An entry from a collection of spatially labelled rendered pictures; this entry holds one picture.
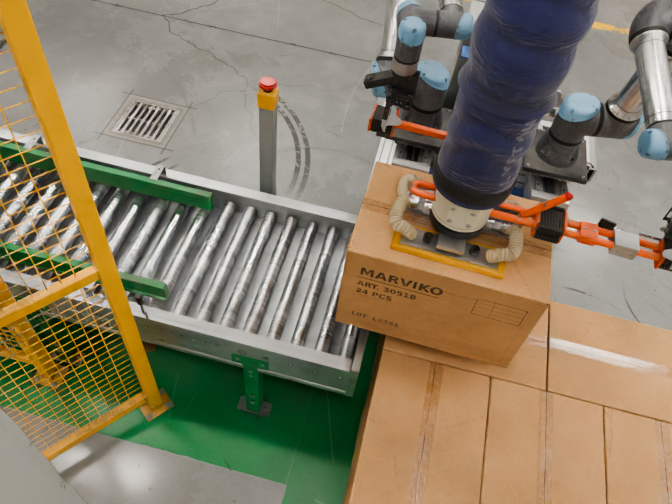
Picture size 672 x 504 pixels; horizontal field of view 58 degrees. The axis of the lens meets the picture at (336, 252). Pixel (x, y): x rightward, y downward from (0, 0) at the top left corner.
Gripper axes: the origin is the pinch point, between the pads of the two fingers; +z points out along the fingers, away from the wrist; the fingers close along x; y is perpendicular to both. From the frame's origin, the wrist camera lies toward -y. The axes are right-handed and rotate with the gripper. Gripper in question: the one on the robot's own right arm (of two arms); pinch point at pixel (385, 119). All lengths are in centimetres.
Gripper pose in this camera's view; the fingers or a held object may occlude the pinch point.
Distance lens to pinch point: 198.8
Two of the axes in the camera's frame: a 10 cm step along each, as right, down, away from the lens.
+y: 9.6, 2.8, -0.9
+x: 2.7, -7.6, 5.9
